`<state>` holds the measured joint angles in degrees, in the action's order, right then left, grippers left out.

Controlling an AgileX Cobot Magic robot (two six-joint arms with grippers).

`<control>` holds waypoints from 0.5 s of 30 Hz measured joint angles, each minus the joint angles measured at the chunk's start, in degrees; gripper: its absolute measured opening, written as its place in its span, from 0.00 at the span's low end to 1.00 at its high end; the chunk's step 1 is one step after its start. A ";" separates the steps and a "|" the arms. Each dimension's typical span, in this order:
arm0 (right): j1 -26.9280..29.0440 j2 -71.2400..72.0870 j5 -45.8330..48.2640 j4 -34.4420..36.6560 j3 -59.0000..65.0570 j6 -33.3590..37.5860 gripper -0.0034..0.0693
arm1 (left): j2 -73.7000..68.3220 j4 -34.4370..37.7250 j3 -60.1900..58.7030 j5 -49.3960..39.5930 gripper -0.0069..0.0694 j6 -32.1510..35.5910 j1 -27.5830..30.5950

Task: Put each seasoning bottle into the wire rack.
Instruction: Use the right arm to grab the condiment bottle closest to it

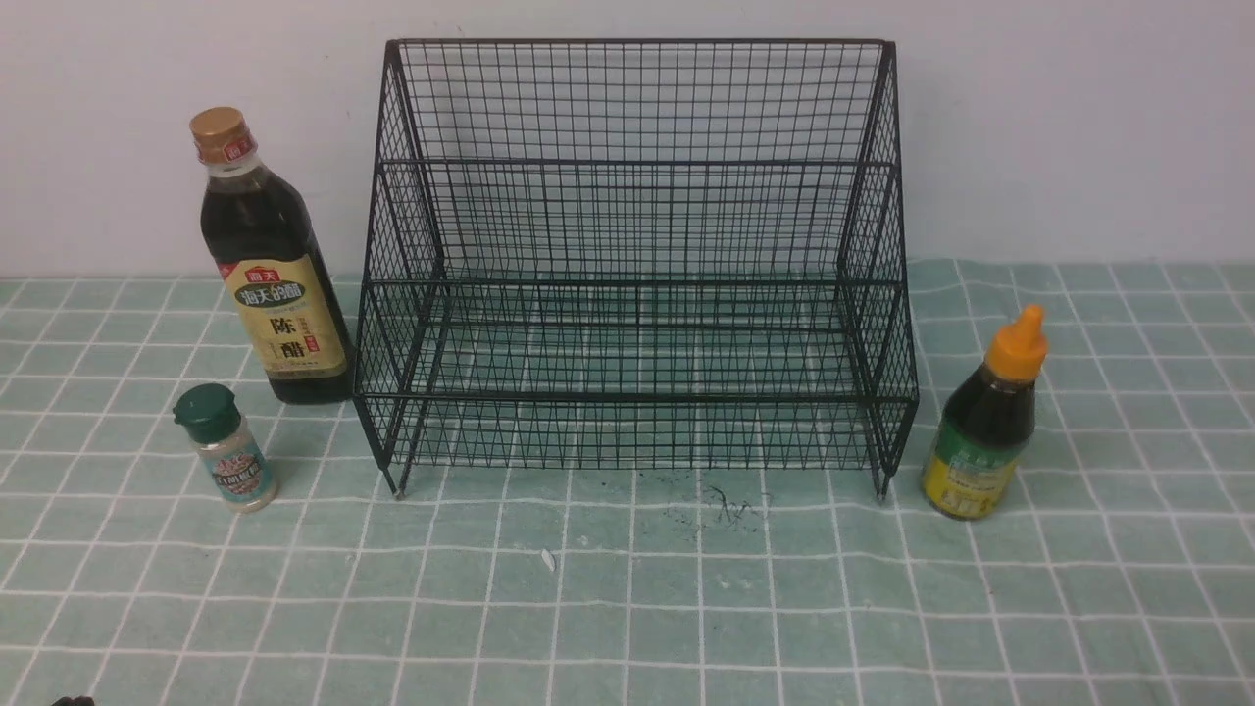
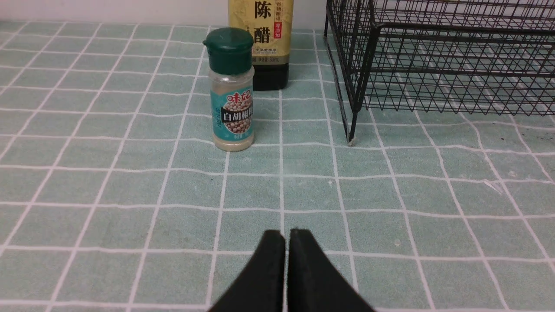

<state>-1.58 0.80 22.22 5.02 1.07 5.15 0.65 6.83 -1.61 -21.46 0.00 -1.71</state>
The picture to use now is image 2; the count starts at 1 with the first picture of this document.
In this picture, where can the black wire mesh rack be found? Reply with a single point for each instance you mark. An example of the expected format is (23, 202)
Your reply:
(459, 56)

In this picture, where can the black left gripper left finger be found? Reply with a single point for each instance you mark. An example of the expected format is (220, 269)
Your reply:
(260, 285)

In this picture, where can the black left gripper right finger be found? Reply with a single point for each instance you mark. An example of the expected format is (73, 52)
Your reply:
(313, 283)

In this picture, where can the white pepper bottle green cap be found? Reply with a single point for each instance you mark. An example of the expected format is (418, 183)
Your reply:
(231, 74)

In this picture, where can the dark vinegar bottle yellow label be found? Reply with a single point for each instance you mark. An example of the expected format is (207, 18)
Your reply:
(270, 24)

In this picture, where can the green checkered tablecloth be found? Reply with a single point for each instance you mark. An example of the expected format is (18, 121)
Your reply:
(114, 197)

